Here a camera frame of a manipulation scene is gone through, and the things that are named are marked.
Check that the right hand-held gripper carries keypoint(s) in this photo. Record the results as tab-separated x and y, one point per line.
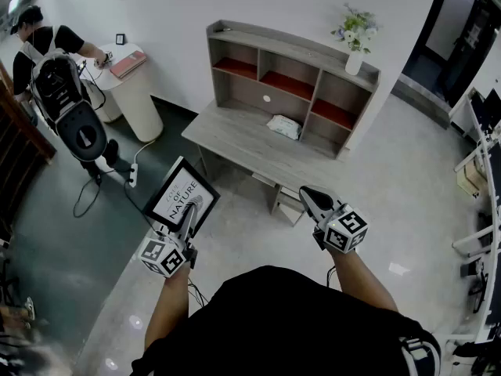
344	231

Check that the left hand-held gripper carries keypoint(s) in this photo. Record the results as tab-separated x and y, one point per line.
164	257

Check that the black framed nature picture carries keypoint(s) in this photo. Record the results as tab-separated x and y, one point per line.
176	194

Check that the grey wooden wall shelf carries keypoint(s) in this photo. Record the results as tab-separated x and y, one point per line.
274	45

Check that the person's left forearm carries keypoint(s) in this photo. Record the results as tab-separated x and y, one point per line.
164	308

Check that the person's right forearm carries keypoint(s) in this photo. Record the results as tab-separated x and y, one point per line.
360	280

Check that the white power strip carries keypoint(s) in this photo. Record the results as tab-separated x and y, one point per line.
133	174

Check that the white wet wipes pack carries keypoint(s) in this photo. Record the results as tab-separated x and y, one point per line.
283	125

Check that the white round side table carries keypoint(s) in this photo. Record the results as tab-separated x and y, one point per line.
133	104

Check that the person's black shirt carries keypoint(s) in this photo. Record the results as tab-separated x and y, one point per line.
274	327

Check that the white vase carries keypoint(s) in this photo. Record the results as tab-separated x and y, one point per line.
353	65

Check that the cardboard box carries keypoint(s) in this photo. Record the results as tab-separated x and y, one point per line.
471	178

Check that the red book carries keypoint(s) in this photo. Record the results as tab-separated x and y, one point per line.
127	64

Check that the artificial flower bouquet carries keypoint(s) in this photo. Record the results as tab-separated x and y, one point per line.
354	26

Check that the wooden staircase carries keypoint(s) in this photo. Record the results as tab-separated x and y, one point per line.
15	151

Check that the black monitor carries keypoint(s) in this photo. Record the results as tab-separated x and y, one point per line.
491	108

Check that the dark glass door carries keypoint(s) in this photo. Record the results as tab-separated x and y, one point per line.
462	53

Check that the small black picture frame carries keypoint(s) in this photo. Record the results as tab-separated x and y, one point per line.
121	38

